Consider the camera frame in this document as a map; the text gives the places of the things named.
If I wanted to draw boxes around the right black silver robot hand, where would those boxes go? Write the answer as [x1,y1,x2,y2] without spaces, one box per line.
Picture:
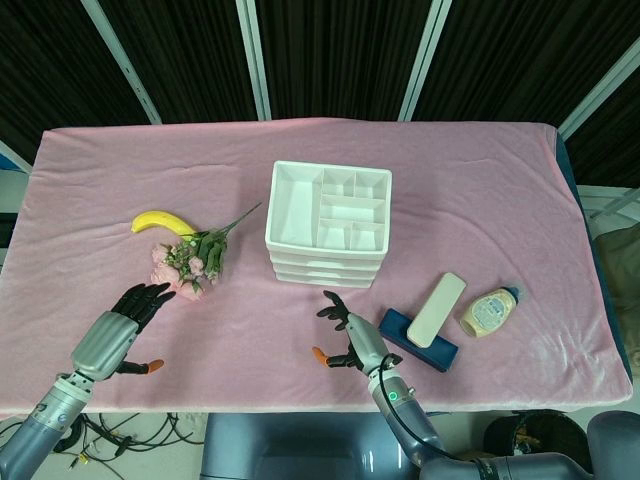
[311,290,403,375]

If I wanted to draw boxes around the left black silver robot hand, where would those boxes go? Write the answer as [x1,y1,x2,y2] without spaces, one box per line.
[69,282,177,381]

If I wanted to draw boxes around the white plastic drawer organizer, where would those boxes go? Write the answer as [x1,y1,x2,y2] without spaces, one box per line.
[263,160,394,290]

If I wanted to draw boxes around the navy blue long box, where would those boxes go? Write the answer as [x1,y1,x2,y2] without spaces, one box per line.
[378,308,460,373]

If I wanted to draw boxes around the cream plastic case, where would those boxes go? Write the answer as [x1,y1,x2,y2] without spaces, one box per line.
[406,272,468,348]

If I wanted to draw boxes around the pink velvet table cloth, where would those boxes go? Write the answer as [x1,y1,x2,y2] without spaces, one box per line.
[0,118,634,415]

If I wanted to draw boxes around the grey robot torso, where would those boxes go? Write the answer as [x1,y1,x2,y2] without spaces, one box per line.
[199,412,416,480]

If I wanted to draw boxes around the pale yellow lotion bottle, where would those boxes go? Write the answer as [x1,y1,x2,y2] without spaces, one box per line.
[459,284,526,339]

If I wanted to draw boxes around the pink artificial flower bouquet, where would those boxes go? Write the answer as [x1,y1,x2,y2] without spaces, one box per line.
[150,201,264,303]

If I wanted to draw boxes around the yellow banana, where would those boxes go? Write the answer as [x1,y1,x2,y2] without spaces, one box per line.
[131,210,199,237]

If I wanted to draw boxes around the black trash bin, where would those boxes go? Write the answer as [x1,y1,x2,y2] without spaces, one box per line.
[487,409,594,461]

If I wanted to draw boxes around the person in khaki clothing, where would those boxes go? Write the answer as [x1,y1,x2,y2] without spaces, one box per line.
[592,229,640,326]

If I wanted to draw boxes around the white metal rack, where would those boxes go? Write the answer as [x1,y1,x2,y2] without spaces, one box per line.
[574,184,640,221]

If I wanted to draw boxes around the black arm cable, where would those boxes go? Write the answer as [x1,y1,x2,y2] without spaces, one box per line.
[378,353,451,459]

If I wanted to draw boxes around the black floor cables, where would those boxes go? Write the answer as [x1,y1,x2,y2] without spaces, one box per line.
[49,412,206,469]

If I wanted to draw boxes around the white partition post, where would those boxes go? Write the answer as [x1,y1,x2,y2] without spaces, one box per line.
[234,0,274,121]
[0,139,34,174]
[558,34,640,139]
[79,0,162,125]
[397,0,454,121]

